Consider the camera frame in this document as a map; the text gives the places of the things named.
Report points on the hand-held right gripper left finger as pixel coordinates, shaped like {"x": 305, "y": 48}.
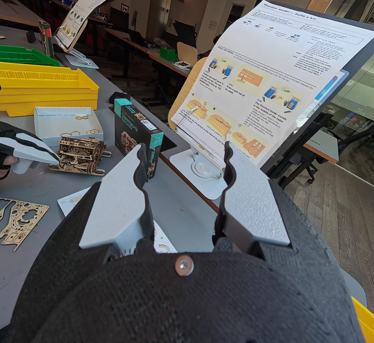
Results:
{"x": 117, "y": 211}

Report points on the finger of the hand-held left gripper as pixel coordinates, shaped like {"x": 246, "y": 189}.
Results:
{"x": 22, "y": 165}
{"x": 35, "y": 147}

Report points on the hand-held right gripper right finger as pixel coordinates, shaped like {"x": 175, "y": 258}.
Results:
{"x": 251, "y": 203}

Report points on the assembled wooden gear model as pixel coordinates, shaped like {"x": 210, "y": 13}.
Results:
{"x": 80, "y": 154}

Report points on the plywood parts sheet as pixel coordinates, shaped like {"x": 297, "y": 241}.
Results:
{"x": 20, "y": 217}

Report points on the black model kit box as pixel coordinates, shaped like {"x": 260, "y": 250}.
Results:
{"x": 131, "y": 133}

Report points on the person's left hand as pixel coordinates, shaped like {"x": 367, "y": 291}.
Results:
{"x": 10, "y": 161}

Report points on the white cardboard tray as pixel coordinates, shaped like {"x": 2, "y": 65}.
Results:
{"x": 58, "y": 127}

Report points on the tan rubber band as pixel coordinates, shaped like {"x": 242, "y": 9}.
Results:
{"x": 74, "y": 131}
{"x": 82, "y": 117}
{"x": 93, "y": 130}

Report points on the white instruction booklet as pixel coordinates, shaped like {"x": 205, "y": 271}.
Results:
{"x": 73, "y": 201}

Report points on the wooden document stand white base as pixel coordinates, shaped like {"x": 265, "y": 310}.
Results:
{"x": 187, "y": 52}
{"x": 201, "y": 170}
{"x": 83, "y": 60}

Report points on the yellow plastic bin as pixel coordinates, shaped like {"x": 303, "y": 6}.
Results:
{"x": 366, "y": 322}
{"x": 46, "y": 86}

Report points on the green plastic bin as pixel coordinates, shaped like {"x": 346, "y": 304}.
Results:
{"x": 26, "y": 55}
{"x": 168, "y": 54}

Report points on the small black device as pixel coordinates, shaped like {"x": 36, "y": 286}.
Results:
{"x": 117, "y": 97}

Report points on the slim green red box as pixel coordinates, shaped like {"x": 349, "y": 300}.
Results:
{"x": 46, "y": 39}

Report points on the small black cup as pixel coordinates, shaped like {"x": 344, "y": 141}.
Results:
{"x": 30, "y": 37}

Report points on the printed task instruction sheet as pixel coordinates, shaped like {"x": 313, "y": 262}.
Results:
{"x": 263, "y": 86}
{"x": 87, "y": 7}

